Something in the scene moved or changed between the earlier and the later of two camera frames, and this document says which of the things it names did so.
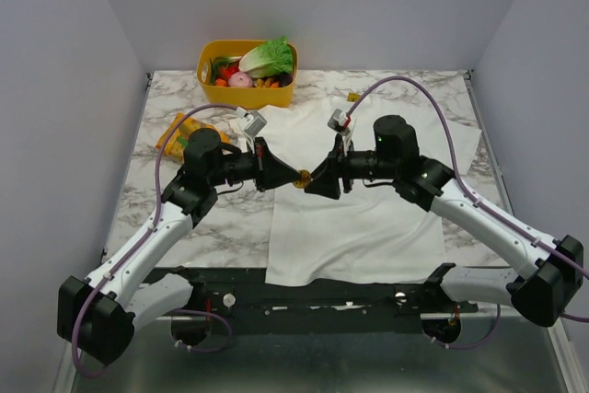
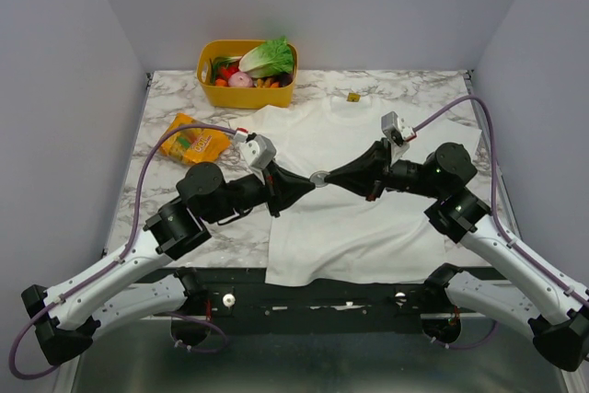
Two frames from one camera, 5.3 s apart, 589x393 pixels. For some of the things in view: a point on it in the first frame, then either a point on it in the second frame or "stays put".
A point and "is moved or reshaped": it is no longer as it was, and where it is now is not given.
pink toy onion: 240,79 stays put
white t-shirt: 376,232 stays put
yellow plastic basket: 232,97 stays put
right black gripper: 345,170 -> 380,172
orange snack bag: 177,141 stays put
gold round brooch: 305,179 is moved or reshaped
